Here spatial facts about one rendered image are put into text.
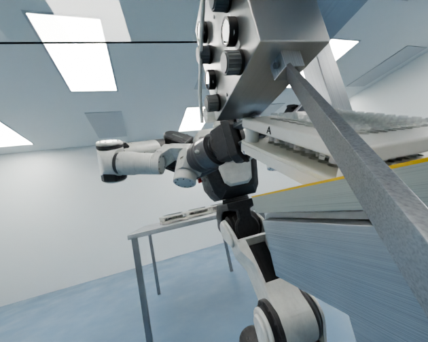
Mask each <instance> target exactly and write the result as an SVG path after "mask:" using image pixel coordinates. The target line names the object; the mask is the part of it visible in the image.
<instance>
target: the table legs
mask: <svg viewBox="0 0 428 342"><path fill-rule="evenodd" d="M259 214H260V215H261V216H262V217H263V218H264V219H265V214H264V213H259ZM148 237H149V245H150V250H151V258H152V263H153V268H154V275H155V281H156V288H157V293H158V295H160V294H161V292H160V284H159V279H158V272H157V267H156V259H155V254H154V246H153V242H152V237H151V235H149V236H148ZM223 240H224V239H223ZM131 241H132V250H133V255H134V260H135V269H136V274H137V283H138V288H139V296H140V302H141V311H142V316H143V325H144V330H145V338H146V342H154V341H153V336H152V331H151V322H150V318H149V309H148V304H147V296H146V291H145V282H144V277H143V269H142V264H141V255H140V250H139V242H138V238H135V239H131ZM224 246H225V249H226V255H227V259H228V265H229V268H230V272H232V271H233V268H232V262H231V259H230V253H229V250H228V243H227V242H226V241H225V240H224Z"/></svg>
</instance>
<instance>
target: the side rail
mask: <svg viewBox="0 0 428 342"><path fill-rule="evenodd" d="M392 171H394V173H396V175H398V177H400V178H401V180H402V181H403V182H404V183H405V184H406V185H407V186H408V187H409V188H410V189H411V190H412V191H413V193H414V194H415V195H416V196H417V197H418V198H419V199H420V200H421V201H422V202H423V203H424V204H425V205H426V207H428V161H427V162H423V163H420V164H414V165H410V166H404V167H400V168H394V169H392ZM252 200H253V205H254V208H255V213H270V212H320V211H346V210H363V208H362V207H361V204H360V203H359V201H358V199H357V198H356V196H355V194H354V193H353V191H352V189H351V188H350V186H349V184H348V183H347V181H346V179H345V178H344V179H341V180H335V181H331V182H327V183H321V184H317V185H311V186H307V187H301V188H297V189H291V190H288V191H282V192H278V193H271V194H268V195H262V196H258V197H252Z"/></svg>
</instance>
